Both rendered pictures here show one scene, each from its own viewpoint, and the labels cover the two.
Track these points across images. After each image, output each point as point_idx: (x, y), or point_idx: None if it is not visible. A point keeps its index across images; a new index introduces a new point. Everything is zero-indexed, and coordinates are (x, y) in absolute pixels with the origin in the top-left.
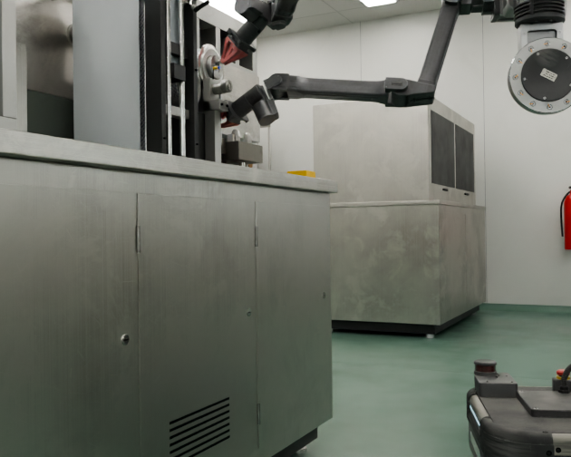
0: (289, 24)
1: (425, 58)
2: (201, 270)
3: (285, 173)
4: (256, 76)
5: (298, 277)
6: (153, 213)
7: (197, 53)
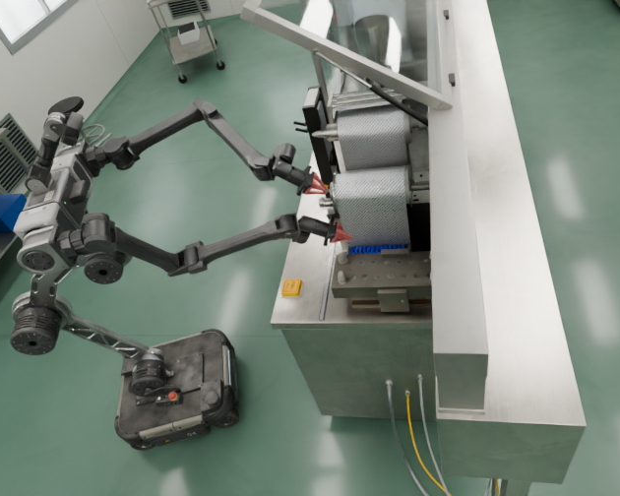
0: (258, 179)
1: (159, 250)
2: None
3: (288, 249)
4: (436, 403)
5: None
6: None
7: (315, 156)
